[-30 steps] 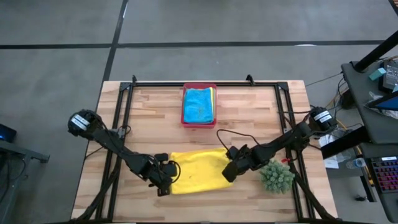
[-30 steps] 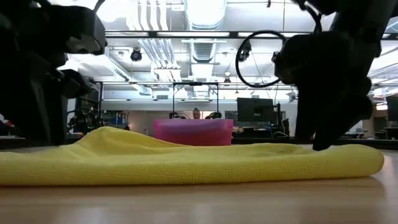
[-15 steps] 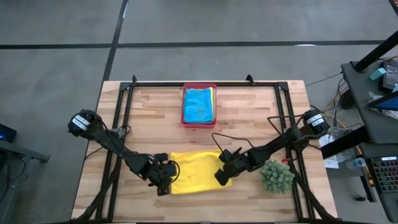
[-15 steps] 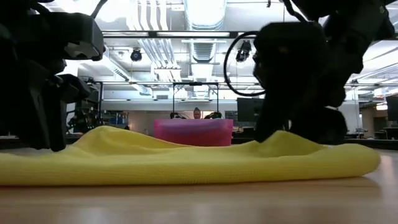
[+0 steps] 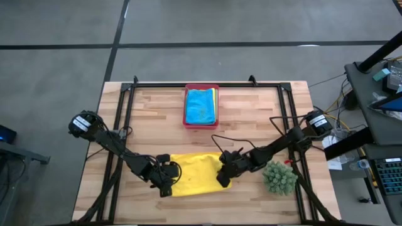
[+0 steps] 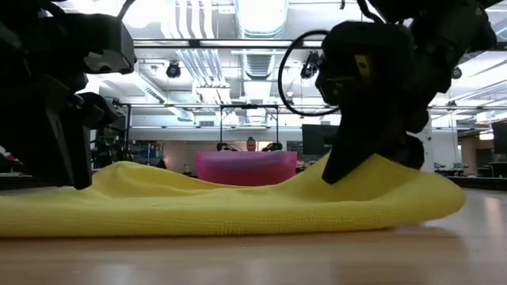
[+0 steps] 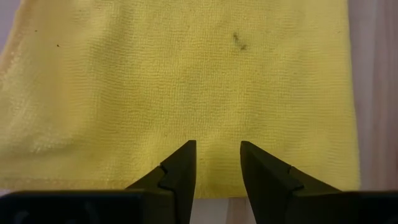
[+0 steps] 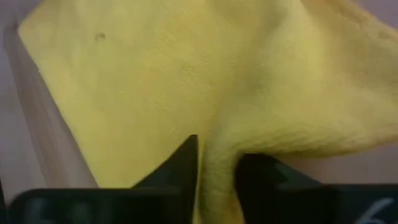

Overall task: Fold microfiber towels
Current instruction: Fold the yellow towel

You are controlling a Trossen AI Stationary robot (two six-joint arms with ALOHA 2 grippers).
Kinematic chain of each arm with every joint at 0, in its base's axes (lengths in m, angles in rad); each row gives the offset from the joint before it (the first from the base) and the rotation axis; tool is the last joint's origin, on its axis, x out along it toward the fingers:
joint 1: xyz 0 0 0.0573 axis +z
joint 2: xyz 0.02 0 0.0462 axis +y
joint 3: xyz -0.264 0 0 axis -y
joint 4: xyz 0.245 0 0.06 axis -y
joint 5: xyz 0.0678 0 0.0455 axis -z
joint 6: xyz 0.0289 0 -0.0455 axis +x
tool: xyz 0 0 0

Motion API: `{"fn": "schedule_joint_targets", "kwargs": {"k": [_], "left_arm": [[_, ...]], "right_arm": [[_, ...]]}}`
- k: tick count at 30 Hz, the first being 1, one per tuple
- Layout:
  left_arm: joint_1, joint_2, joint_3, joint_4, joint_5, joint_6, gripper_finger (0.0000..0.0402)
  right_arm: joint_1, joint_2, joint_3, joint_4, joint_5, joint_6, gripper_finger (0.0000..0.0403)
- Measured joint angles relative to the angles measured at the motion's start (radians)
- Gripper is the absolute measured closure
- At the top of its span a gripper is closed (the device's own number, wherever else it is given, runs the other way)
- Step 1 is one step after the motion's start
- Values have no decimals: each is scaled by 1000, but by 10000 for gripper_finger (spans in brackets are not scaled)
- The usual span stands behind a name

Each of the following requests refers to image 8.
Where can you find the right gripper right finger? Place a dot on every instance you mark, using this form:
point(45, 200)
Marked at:
point(295, 202)

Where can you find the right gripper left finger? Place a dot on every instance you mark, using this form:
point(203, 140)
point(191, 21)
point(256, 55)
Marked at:
point(124, 205)

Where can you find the yellow microfiber towel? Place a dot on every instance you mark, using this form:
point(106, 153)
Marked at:
point(186, 77)

